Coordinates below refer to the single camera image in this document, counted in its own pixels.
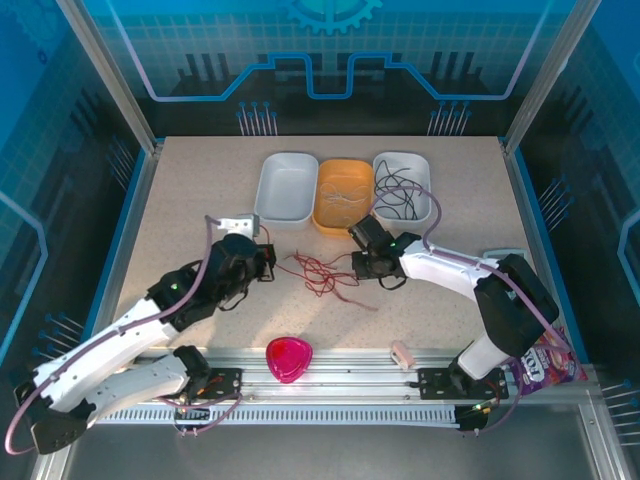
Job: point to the orange plastic bin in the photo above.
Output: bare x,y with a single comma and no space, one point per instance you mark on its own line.
345,172

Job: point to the aluminium frame post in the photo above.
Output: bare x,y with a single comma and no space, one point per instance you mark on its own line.
113,75
537,75

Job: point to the aluminium rail frame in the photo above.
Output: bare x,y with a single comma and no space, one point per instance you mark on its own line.
350,372

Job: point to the aluminium table side rail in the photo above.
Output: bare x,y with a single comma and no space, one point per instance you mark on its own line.
529,225
135,225

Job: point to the grey calculator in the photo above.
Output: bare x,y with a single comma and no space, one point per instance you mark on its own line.
500,252

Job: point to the purple snack bag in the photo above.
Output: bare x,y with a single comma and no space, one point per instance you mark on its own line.
545,367

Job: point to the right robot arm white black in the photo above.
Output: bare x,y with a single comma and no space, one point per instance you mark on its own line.
440,265

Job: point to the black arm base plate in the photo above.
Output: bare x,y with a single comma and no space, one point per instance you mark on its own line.
432,382
230,377

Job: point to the pink heart-shaped box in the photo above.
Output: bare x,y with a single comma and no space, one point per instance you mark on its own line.
290,360

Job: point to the small pink white block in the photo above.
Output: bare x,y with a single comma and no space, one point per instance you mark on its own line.
401,356

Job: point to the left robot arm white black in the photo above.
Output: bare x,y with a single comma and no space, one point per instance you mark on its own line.
100,350

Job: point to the white plastic bin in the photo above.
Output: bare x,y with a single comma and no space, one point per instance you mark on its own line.
287,187
417,165

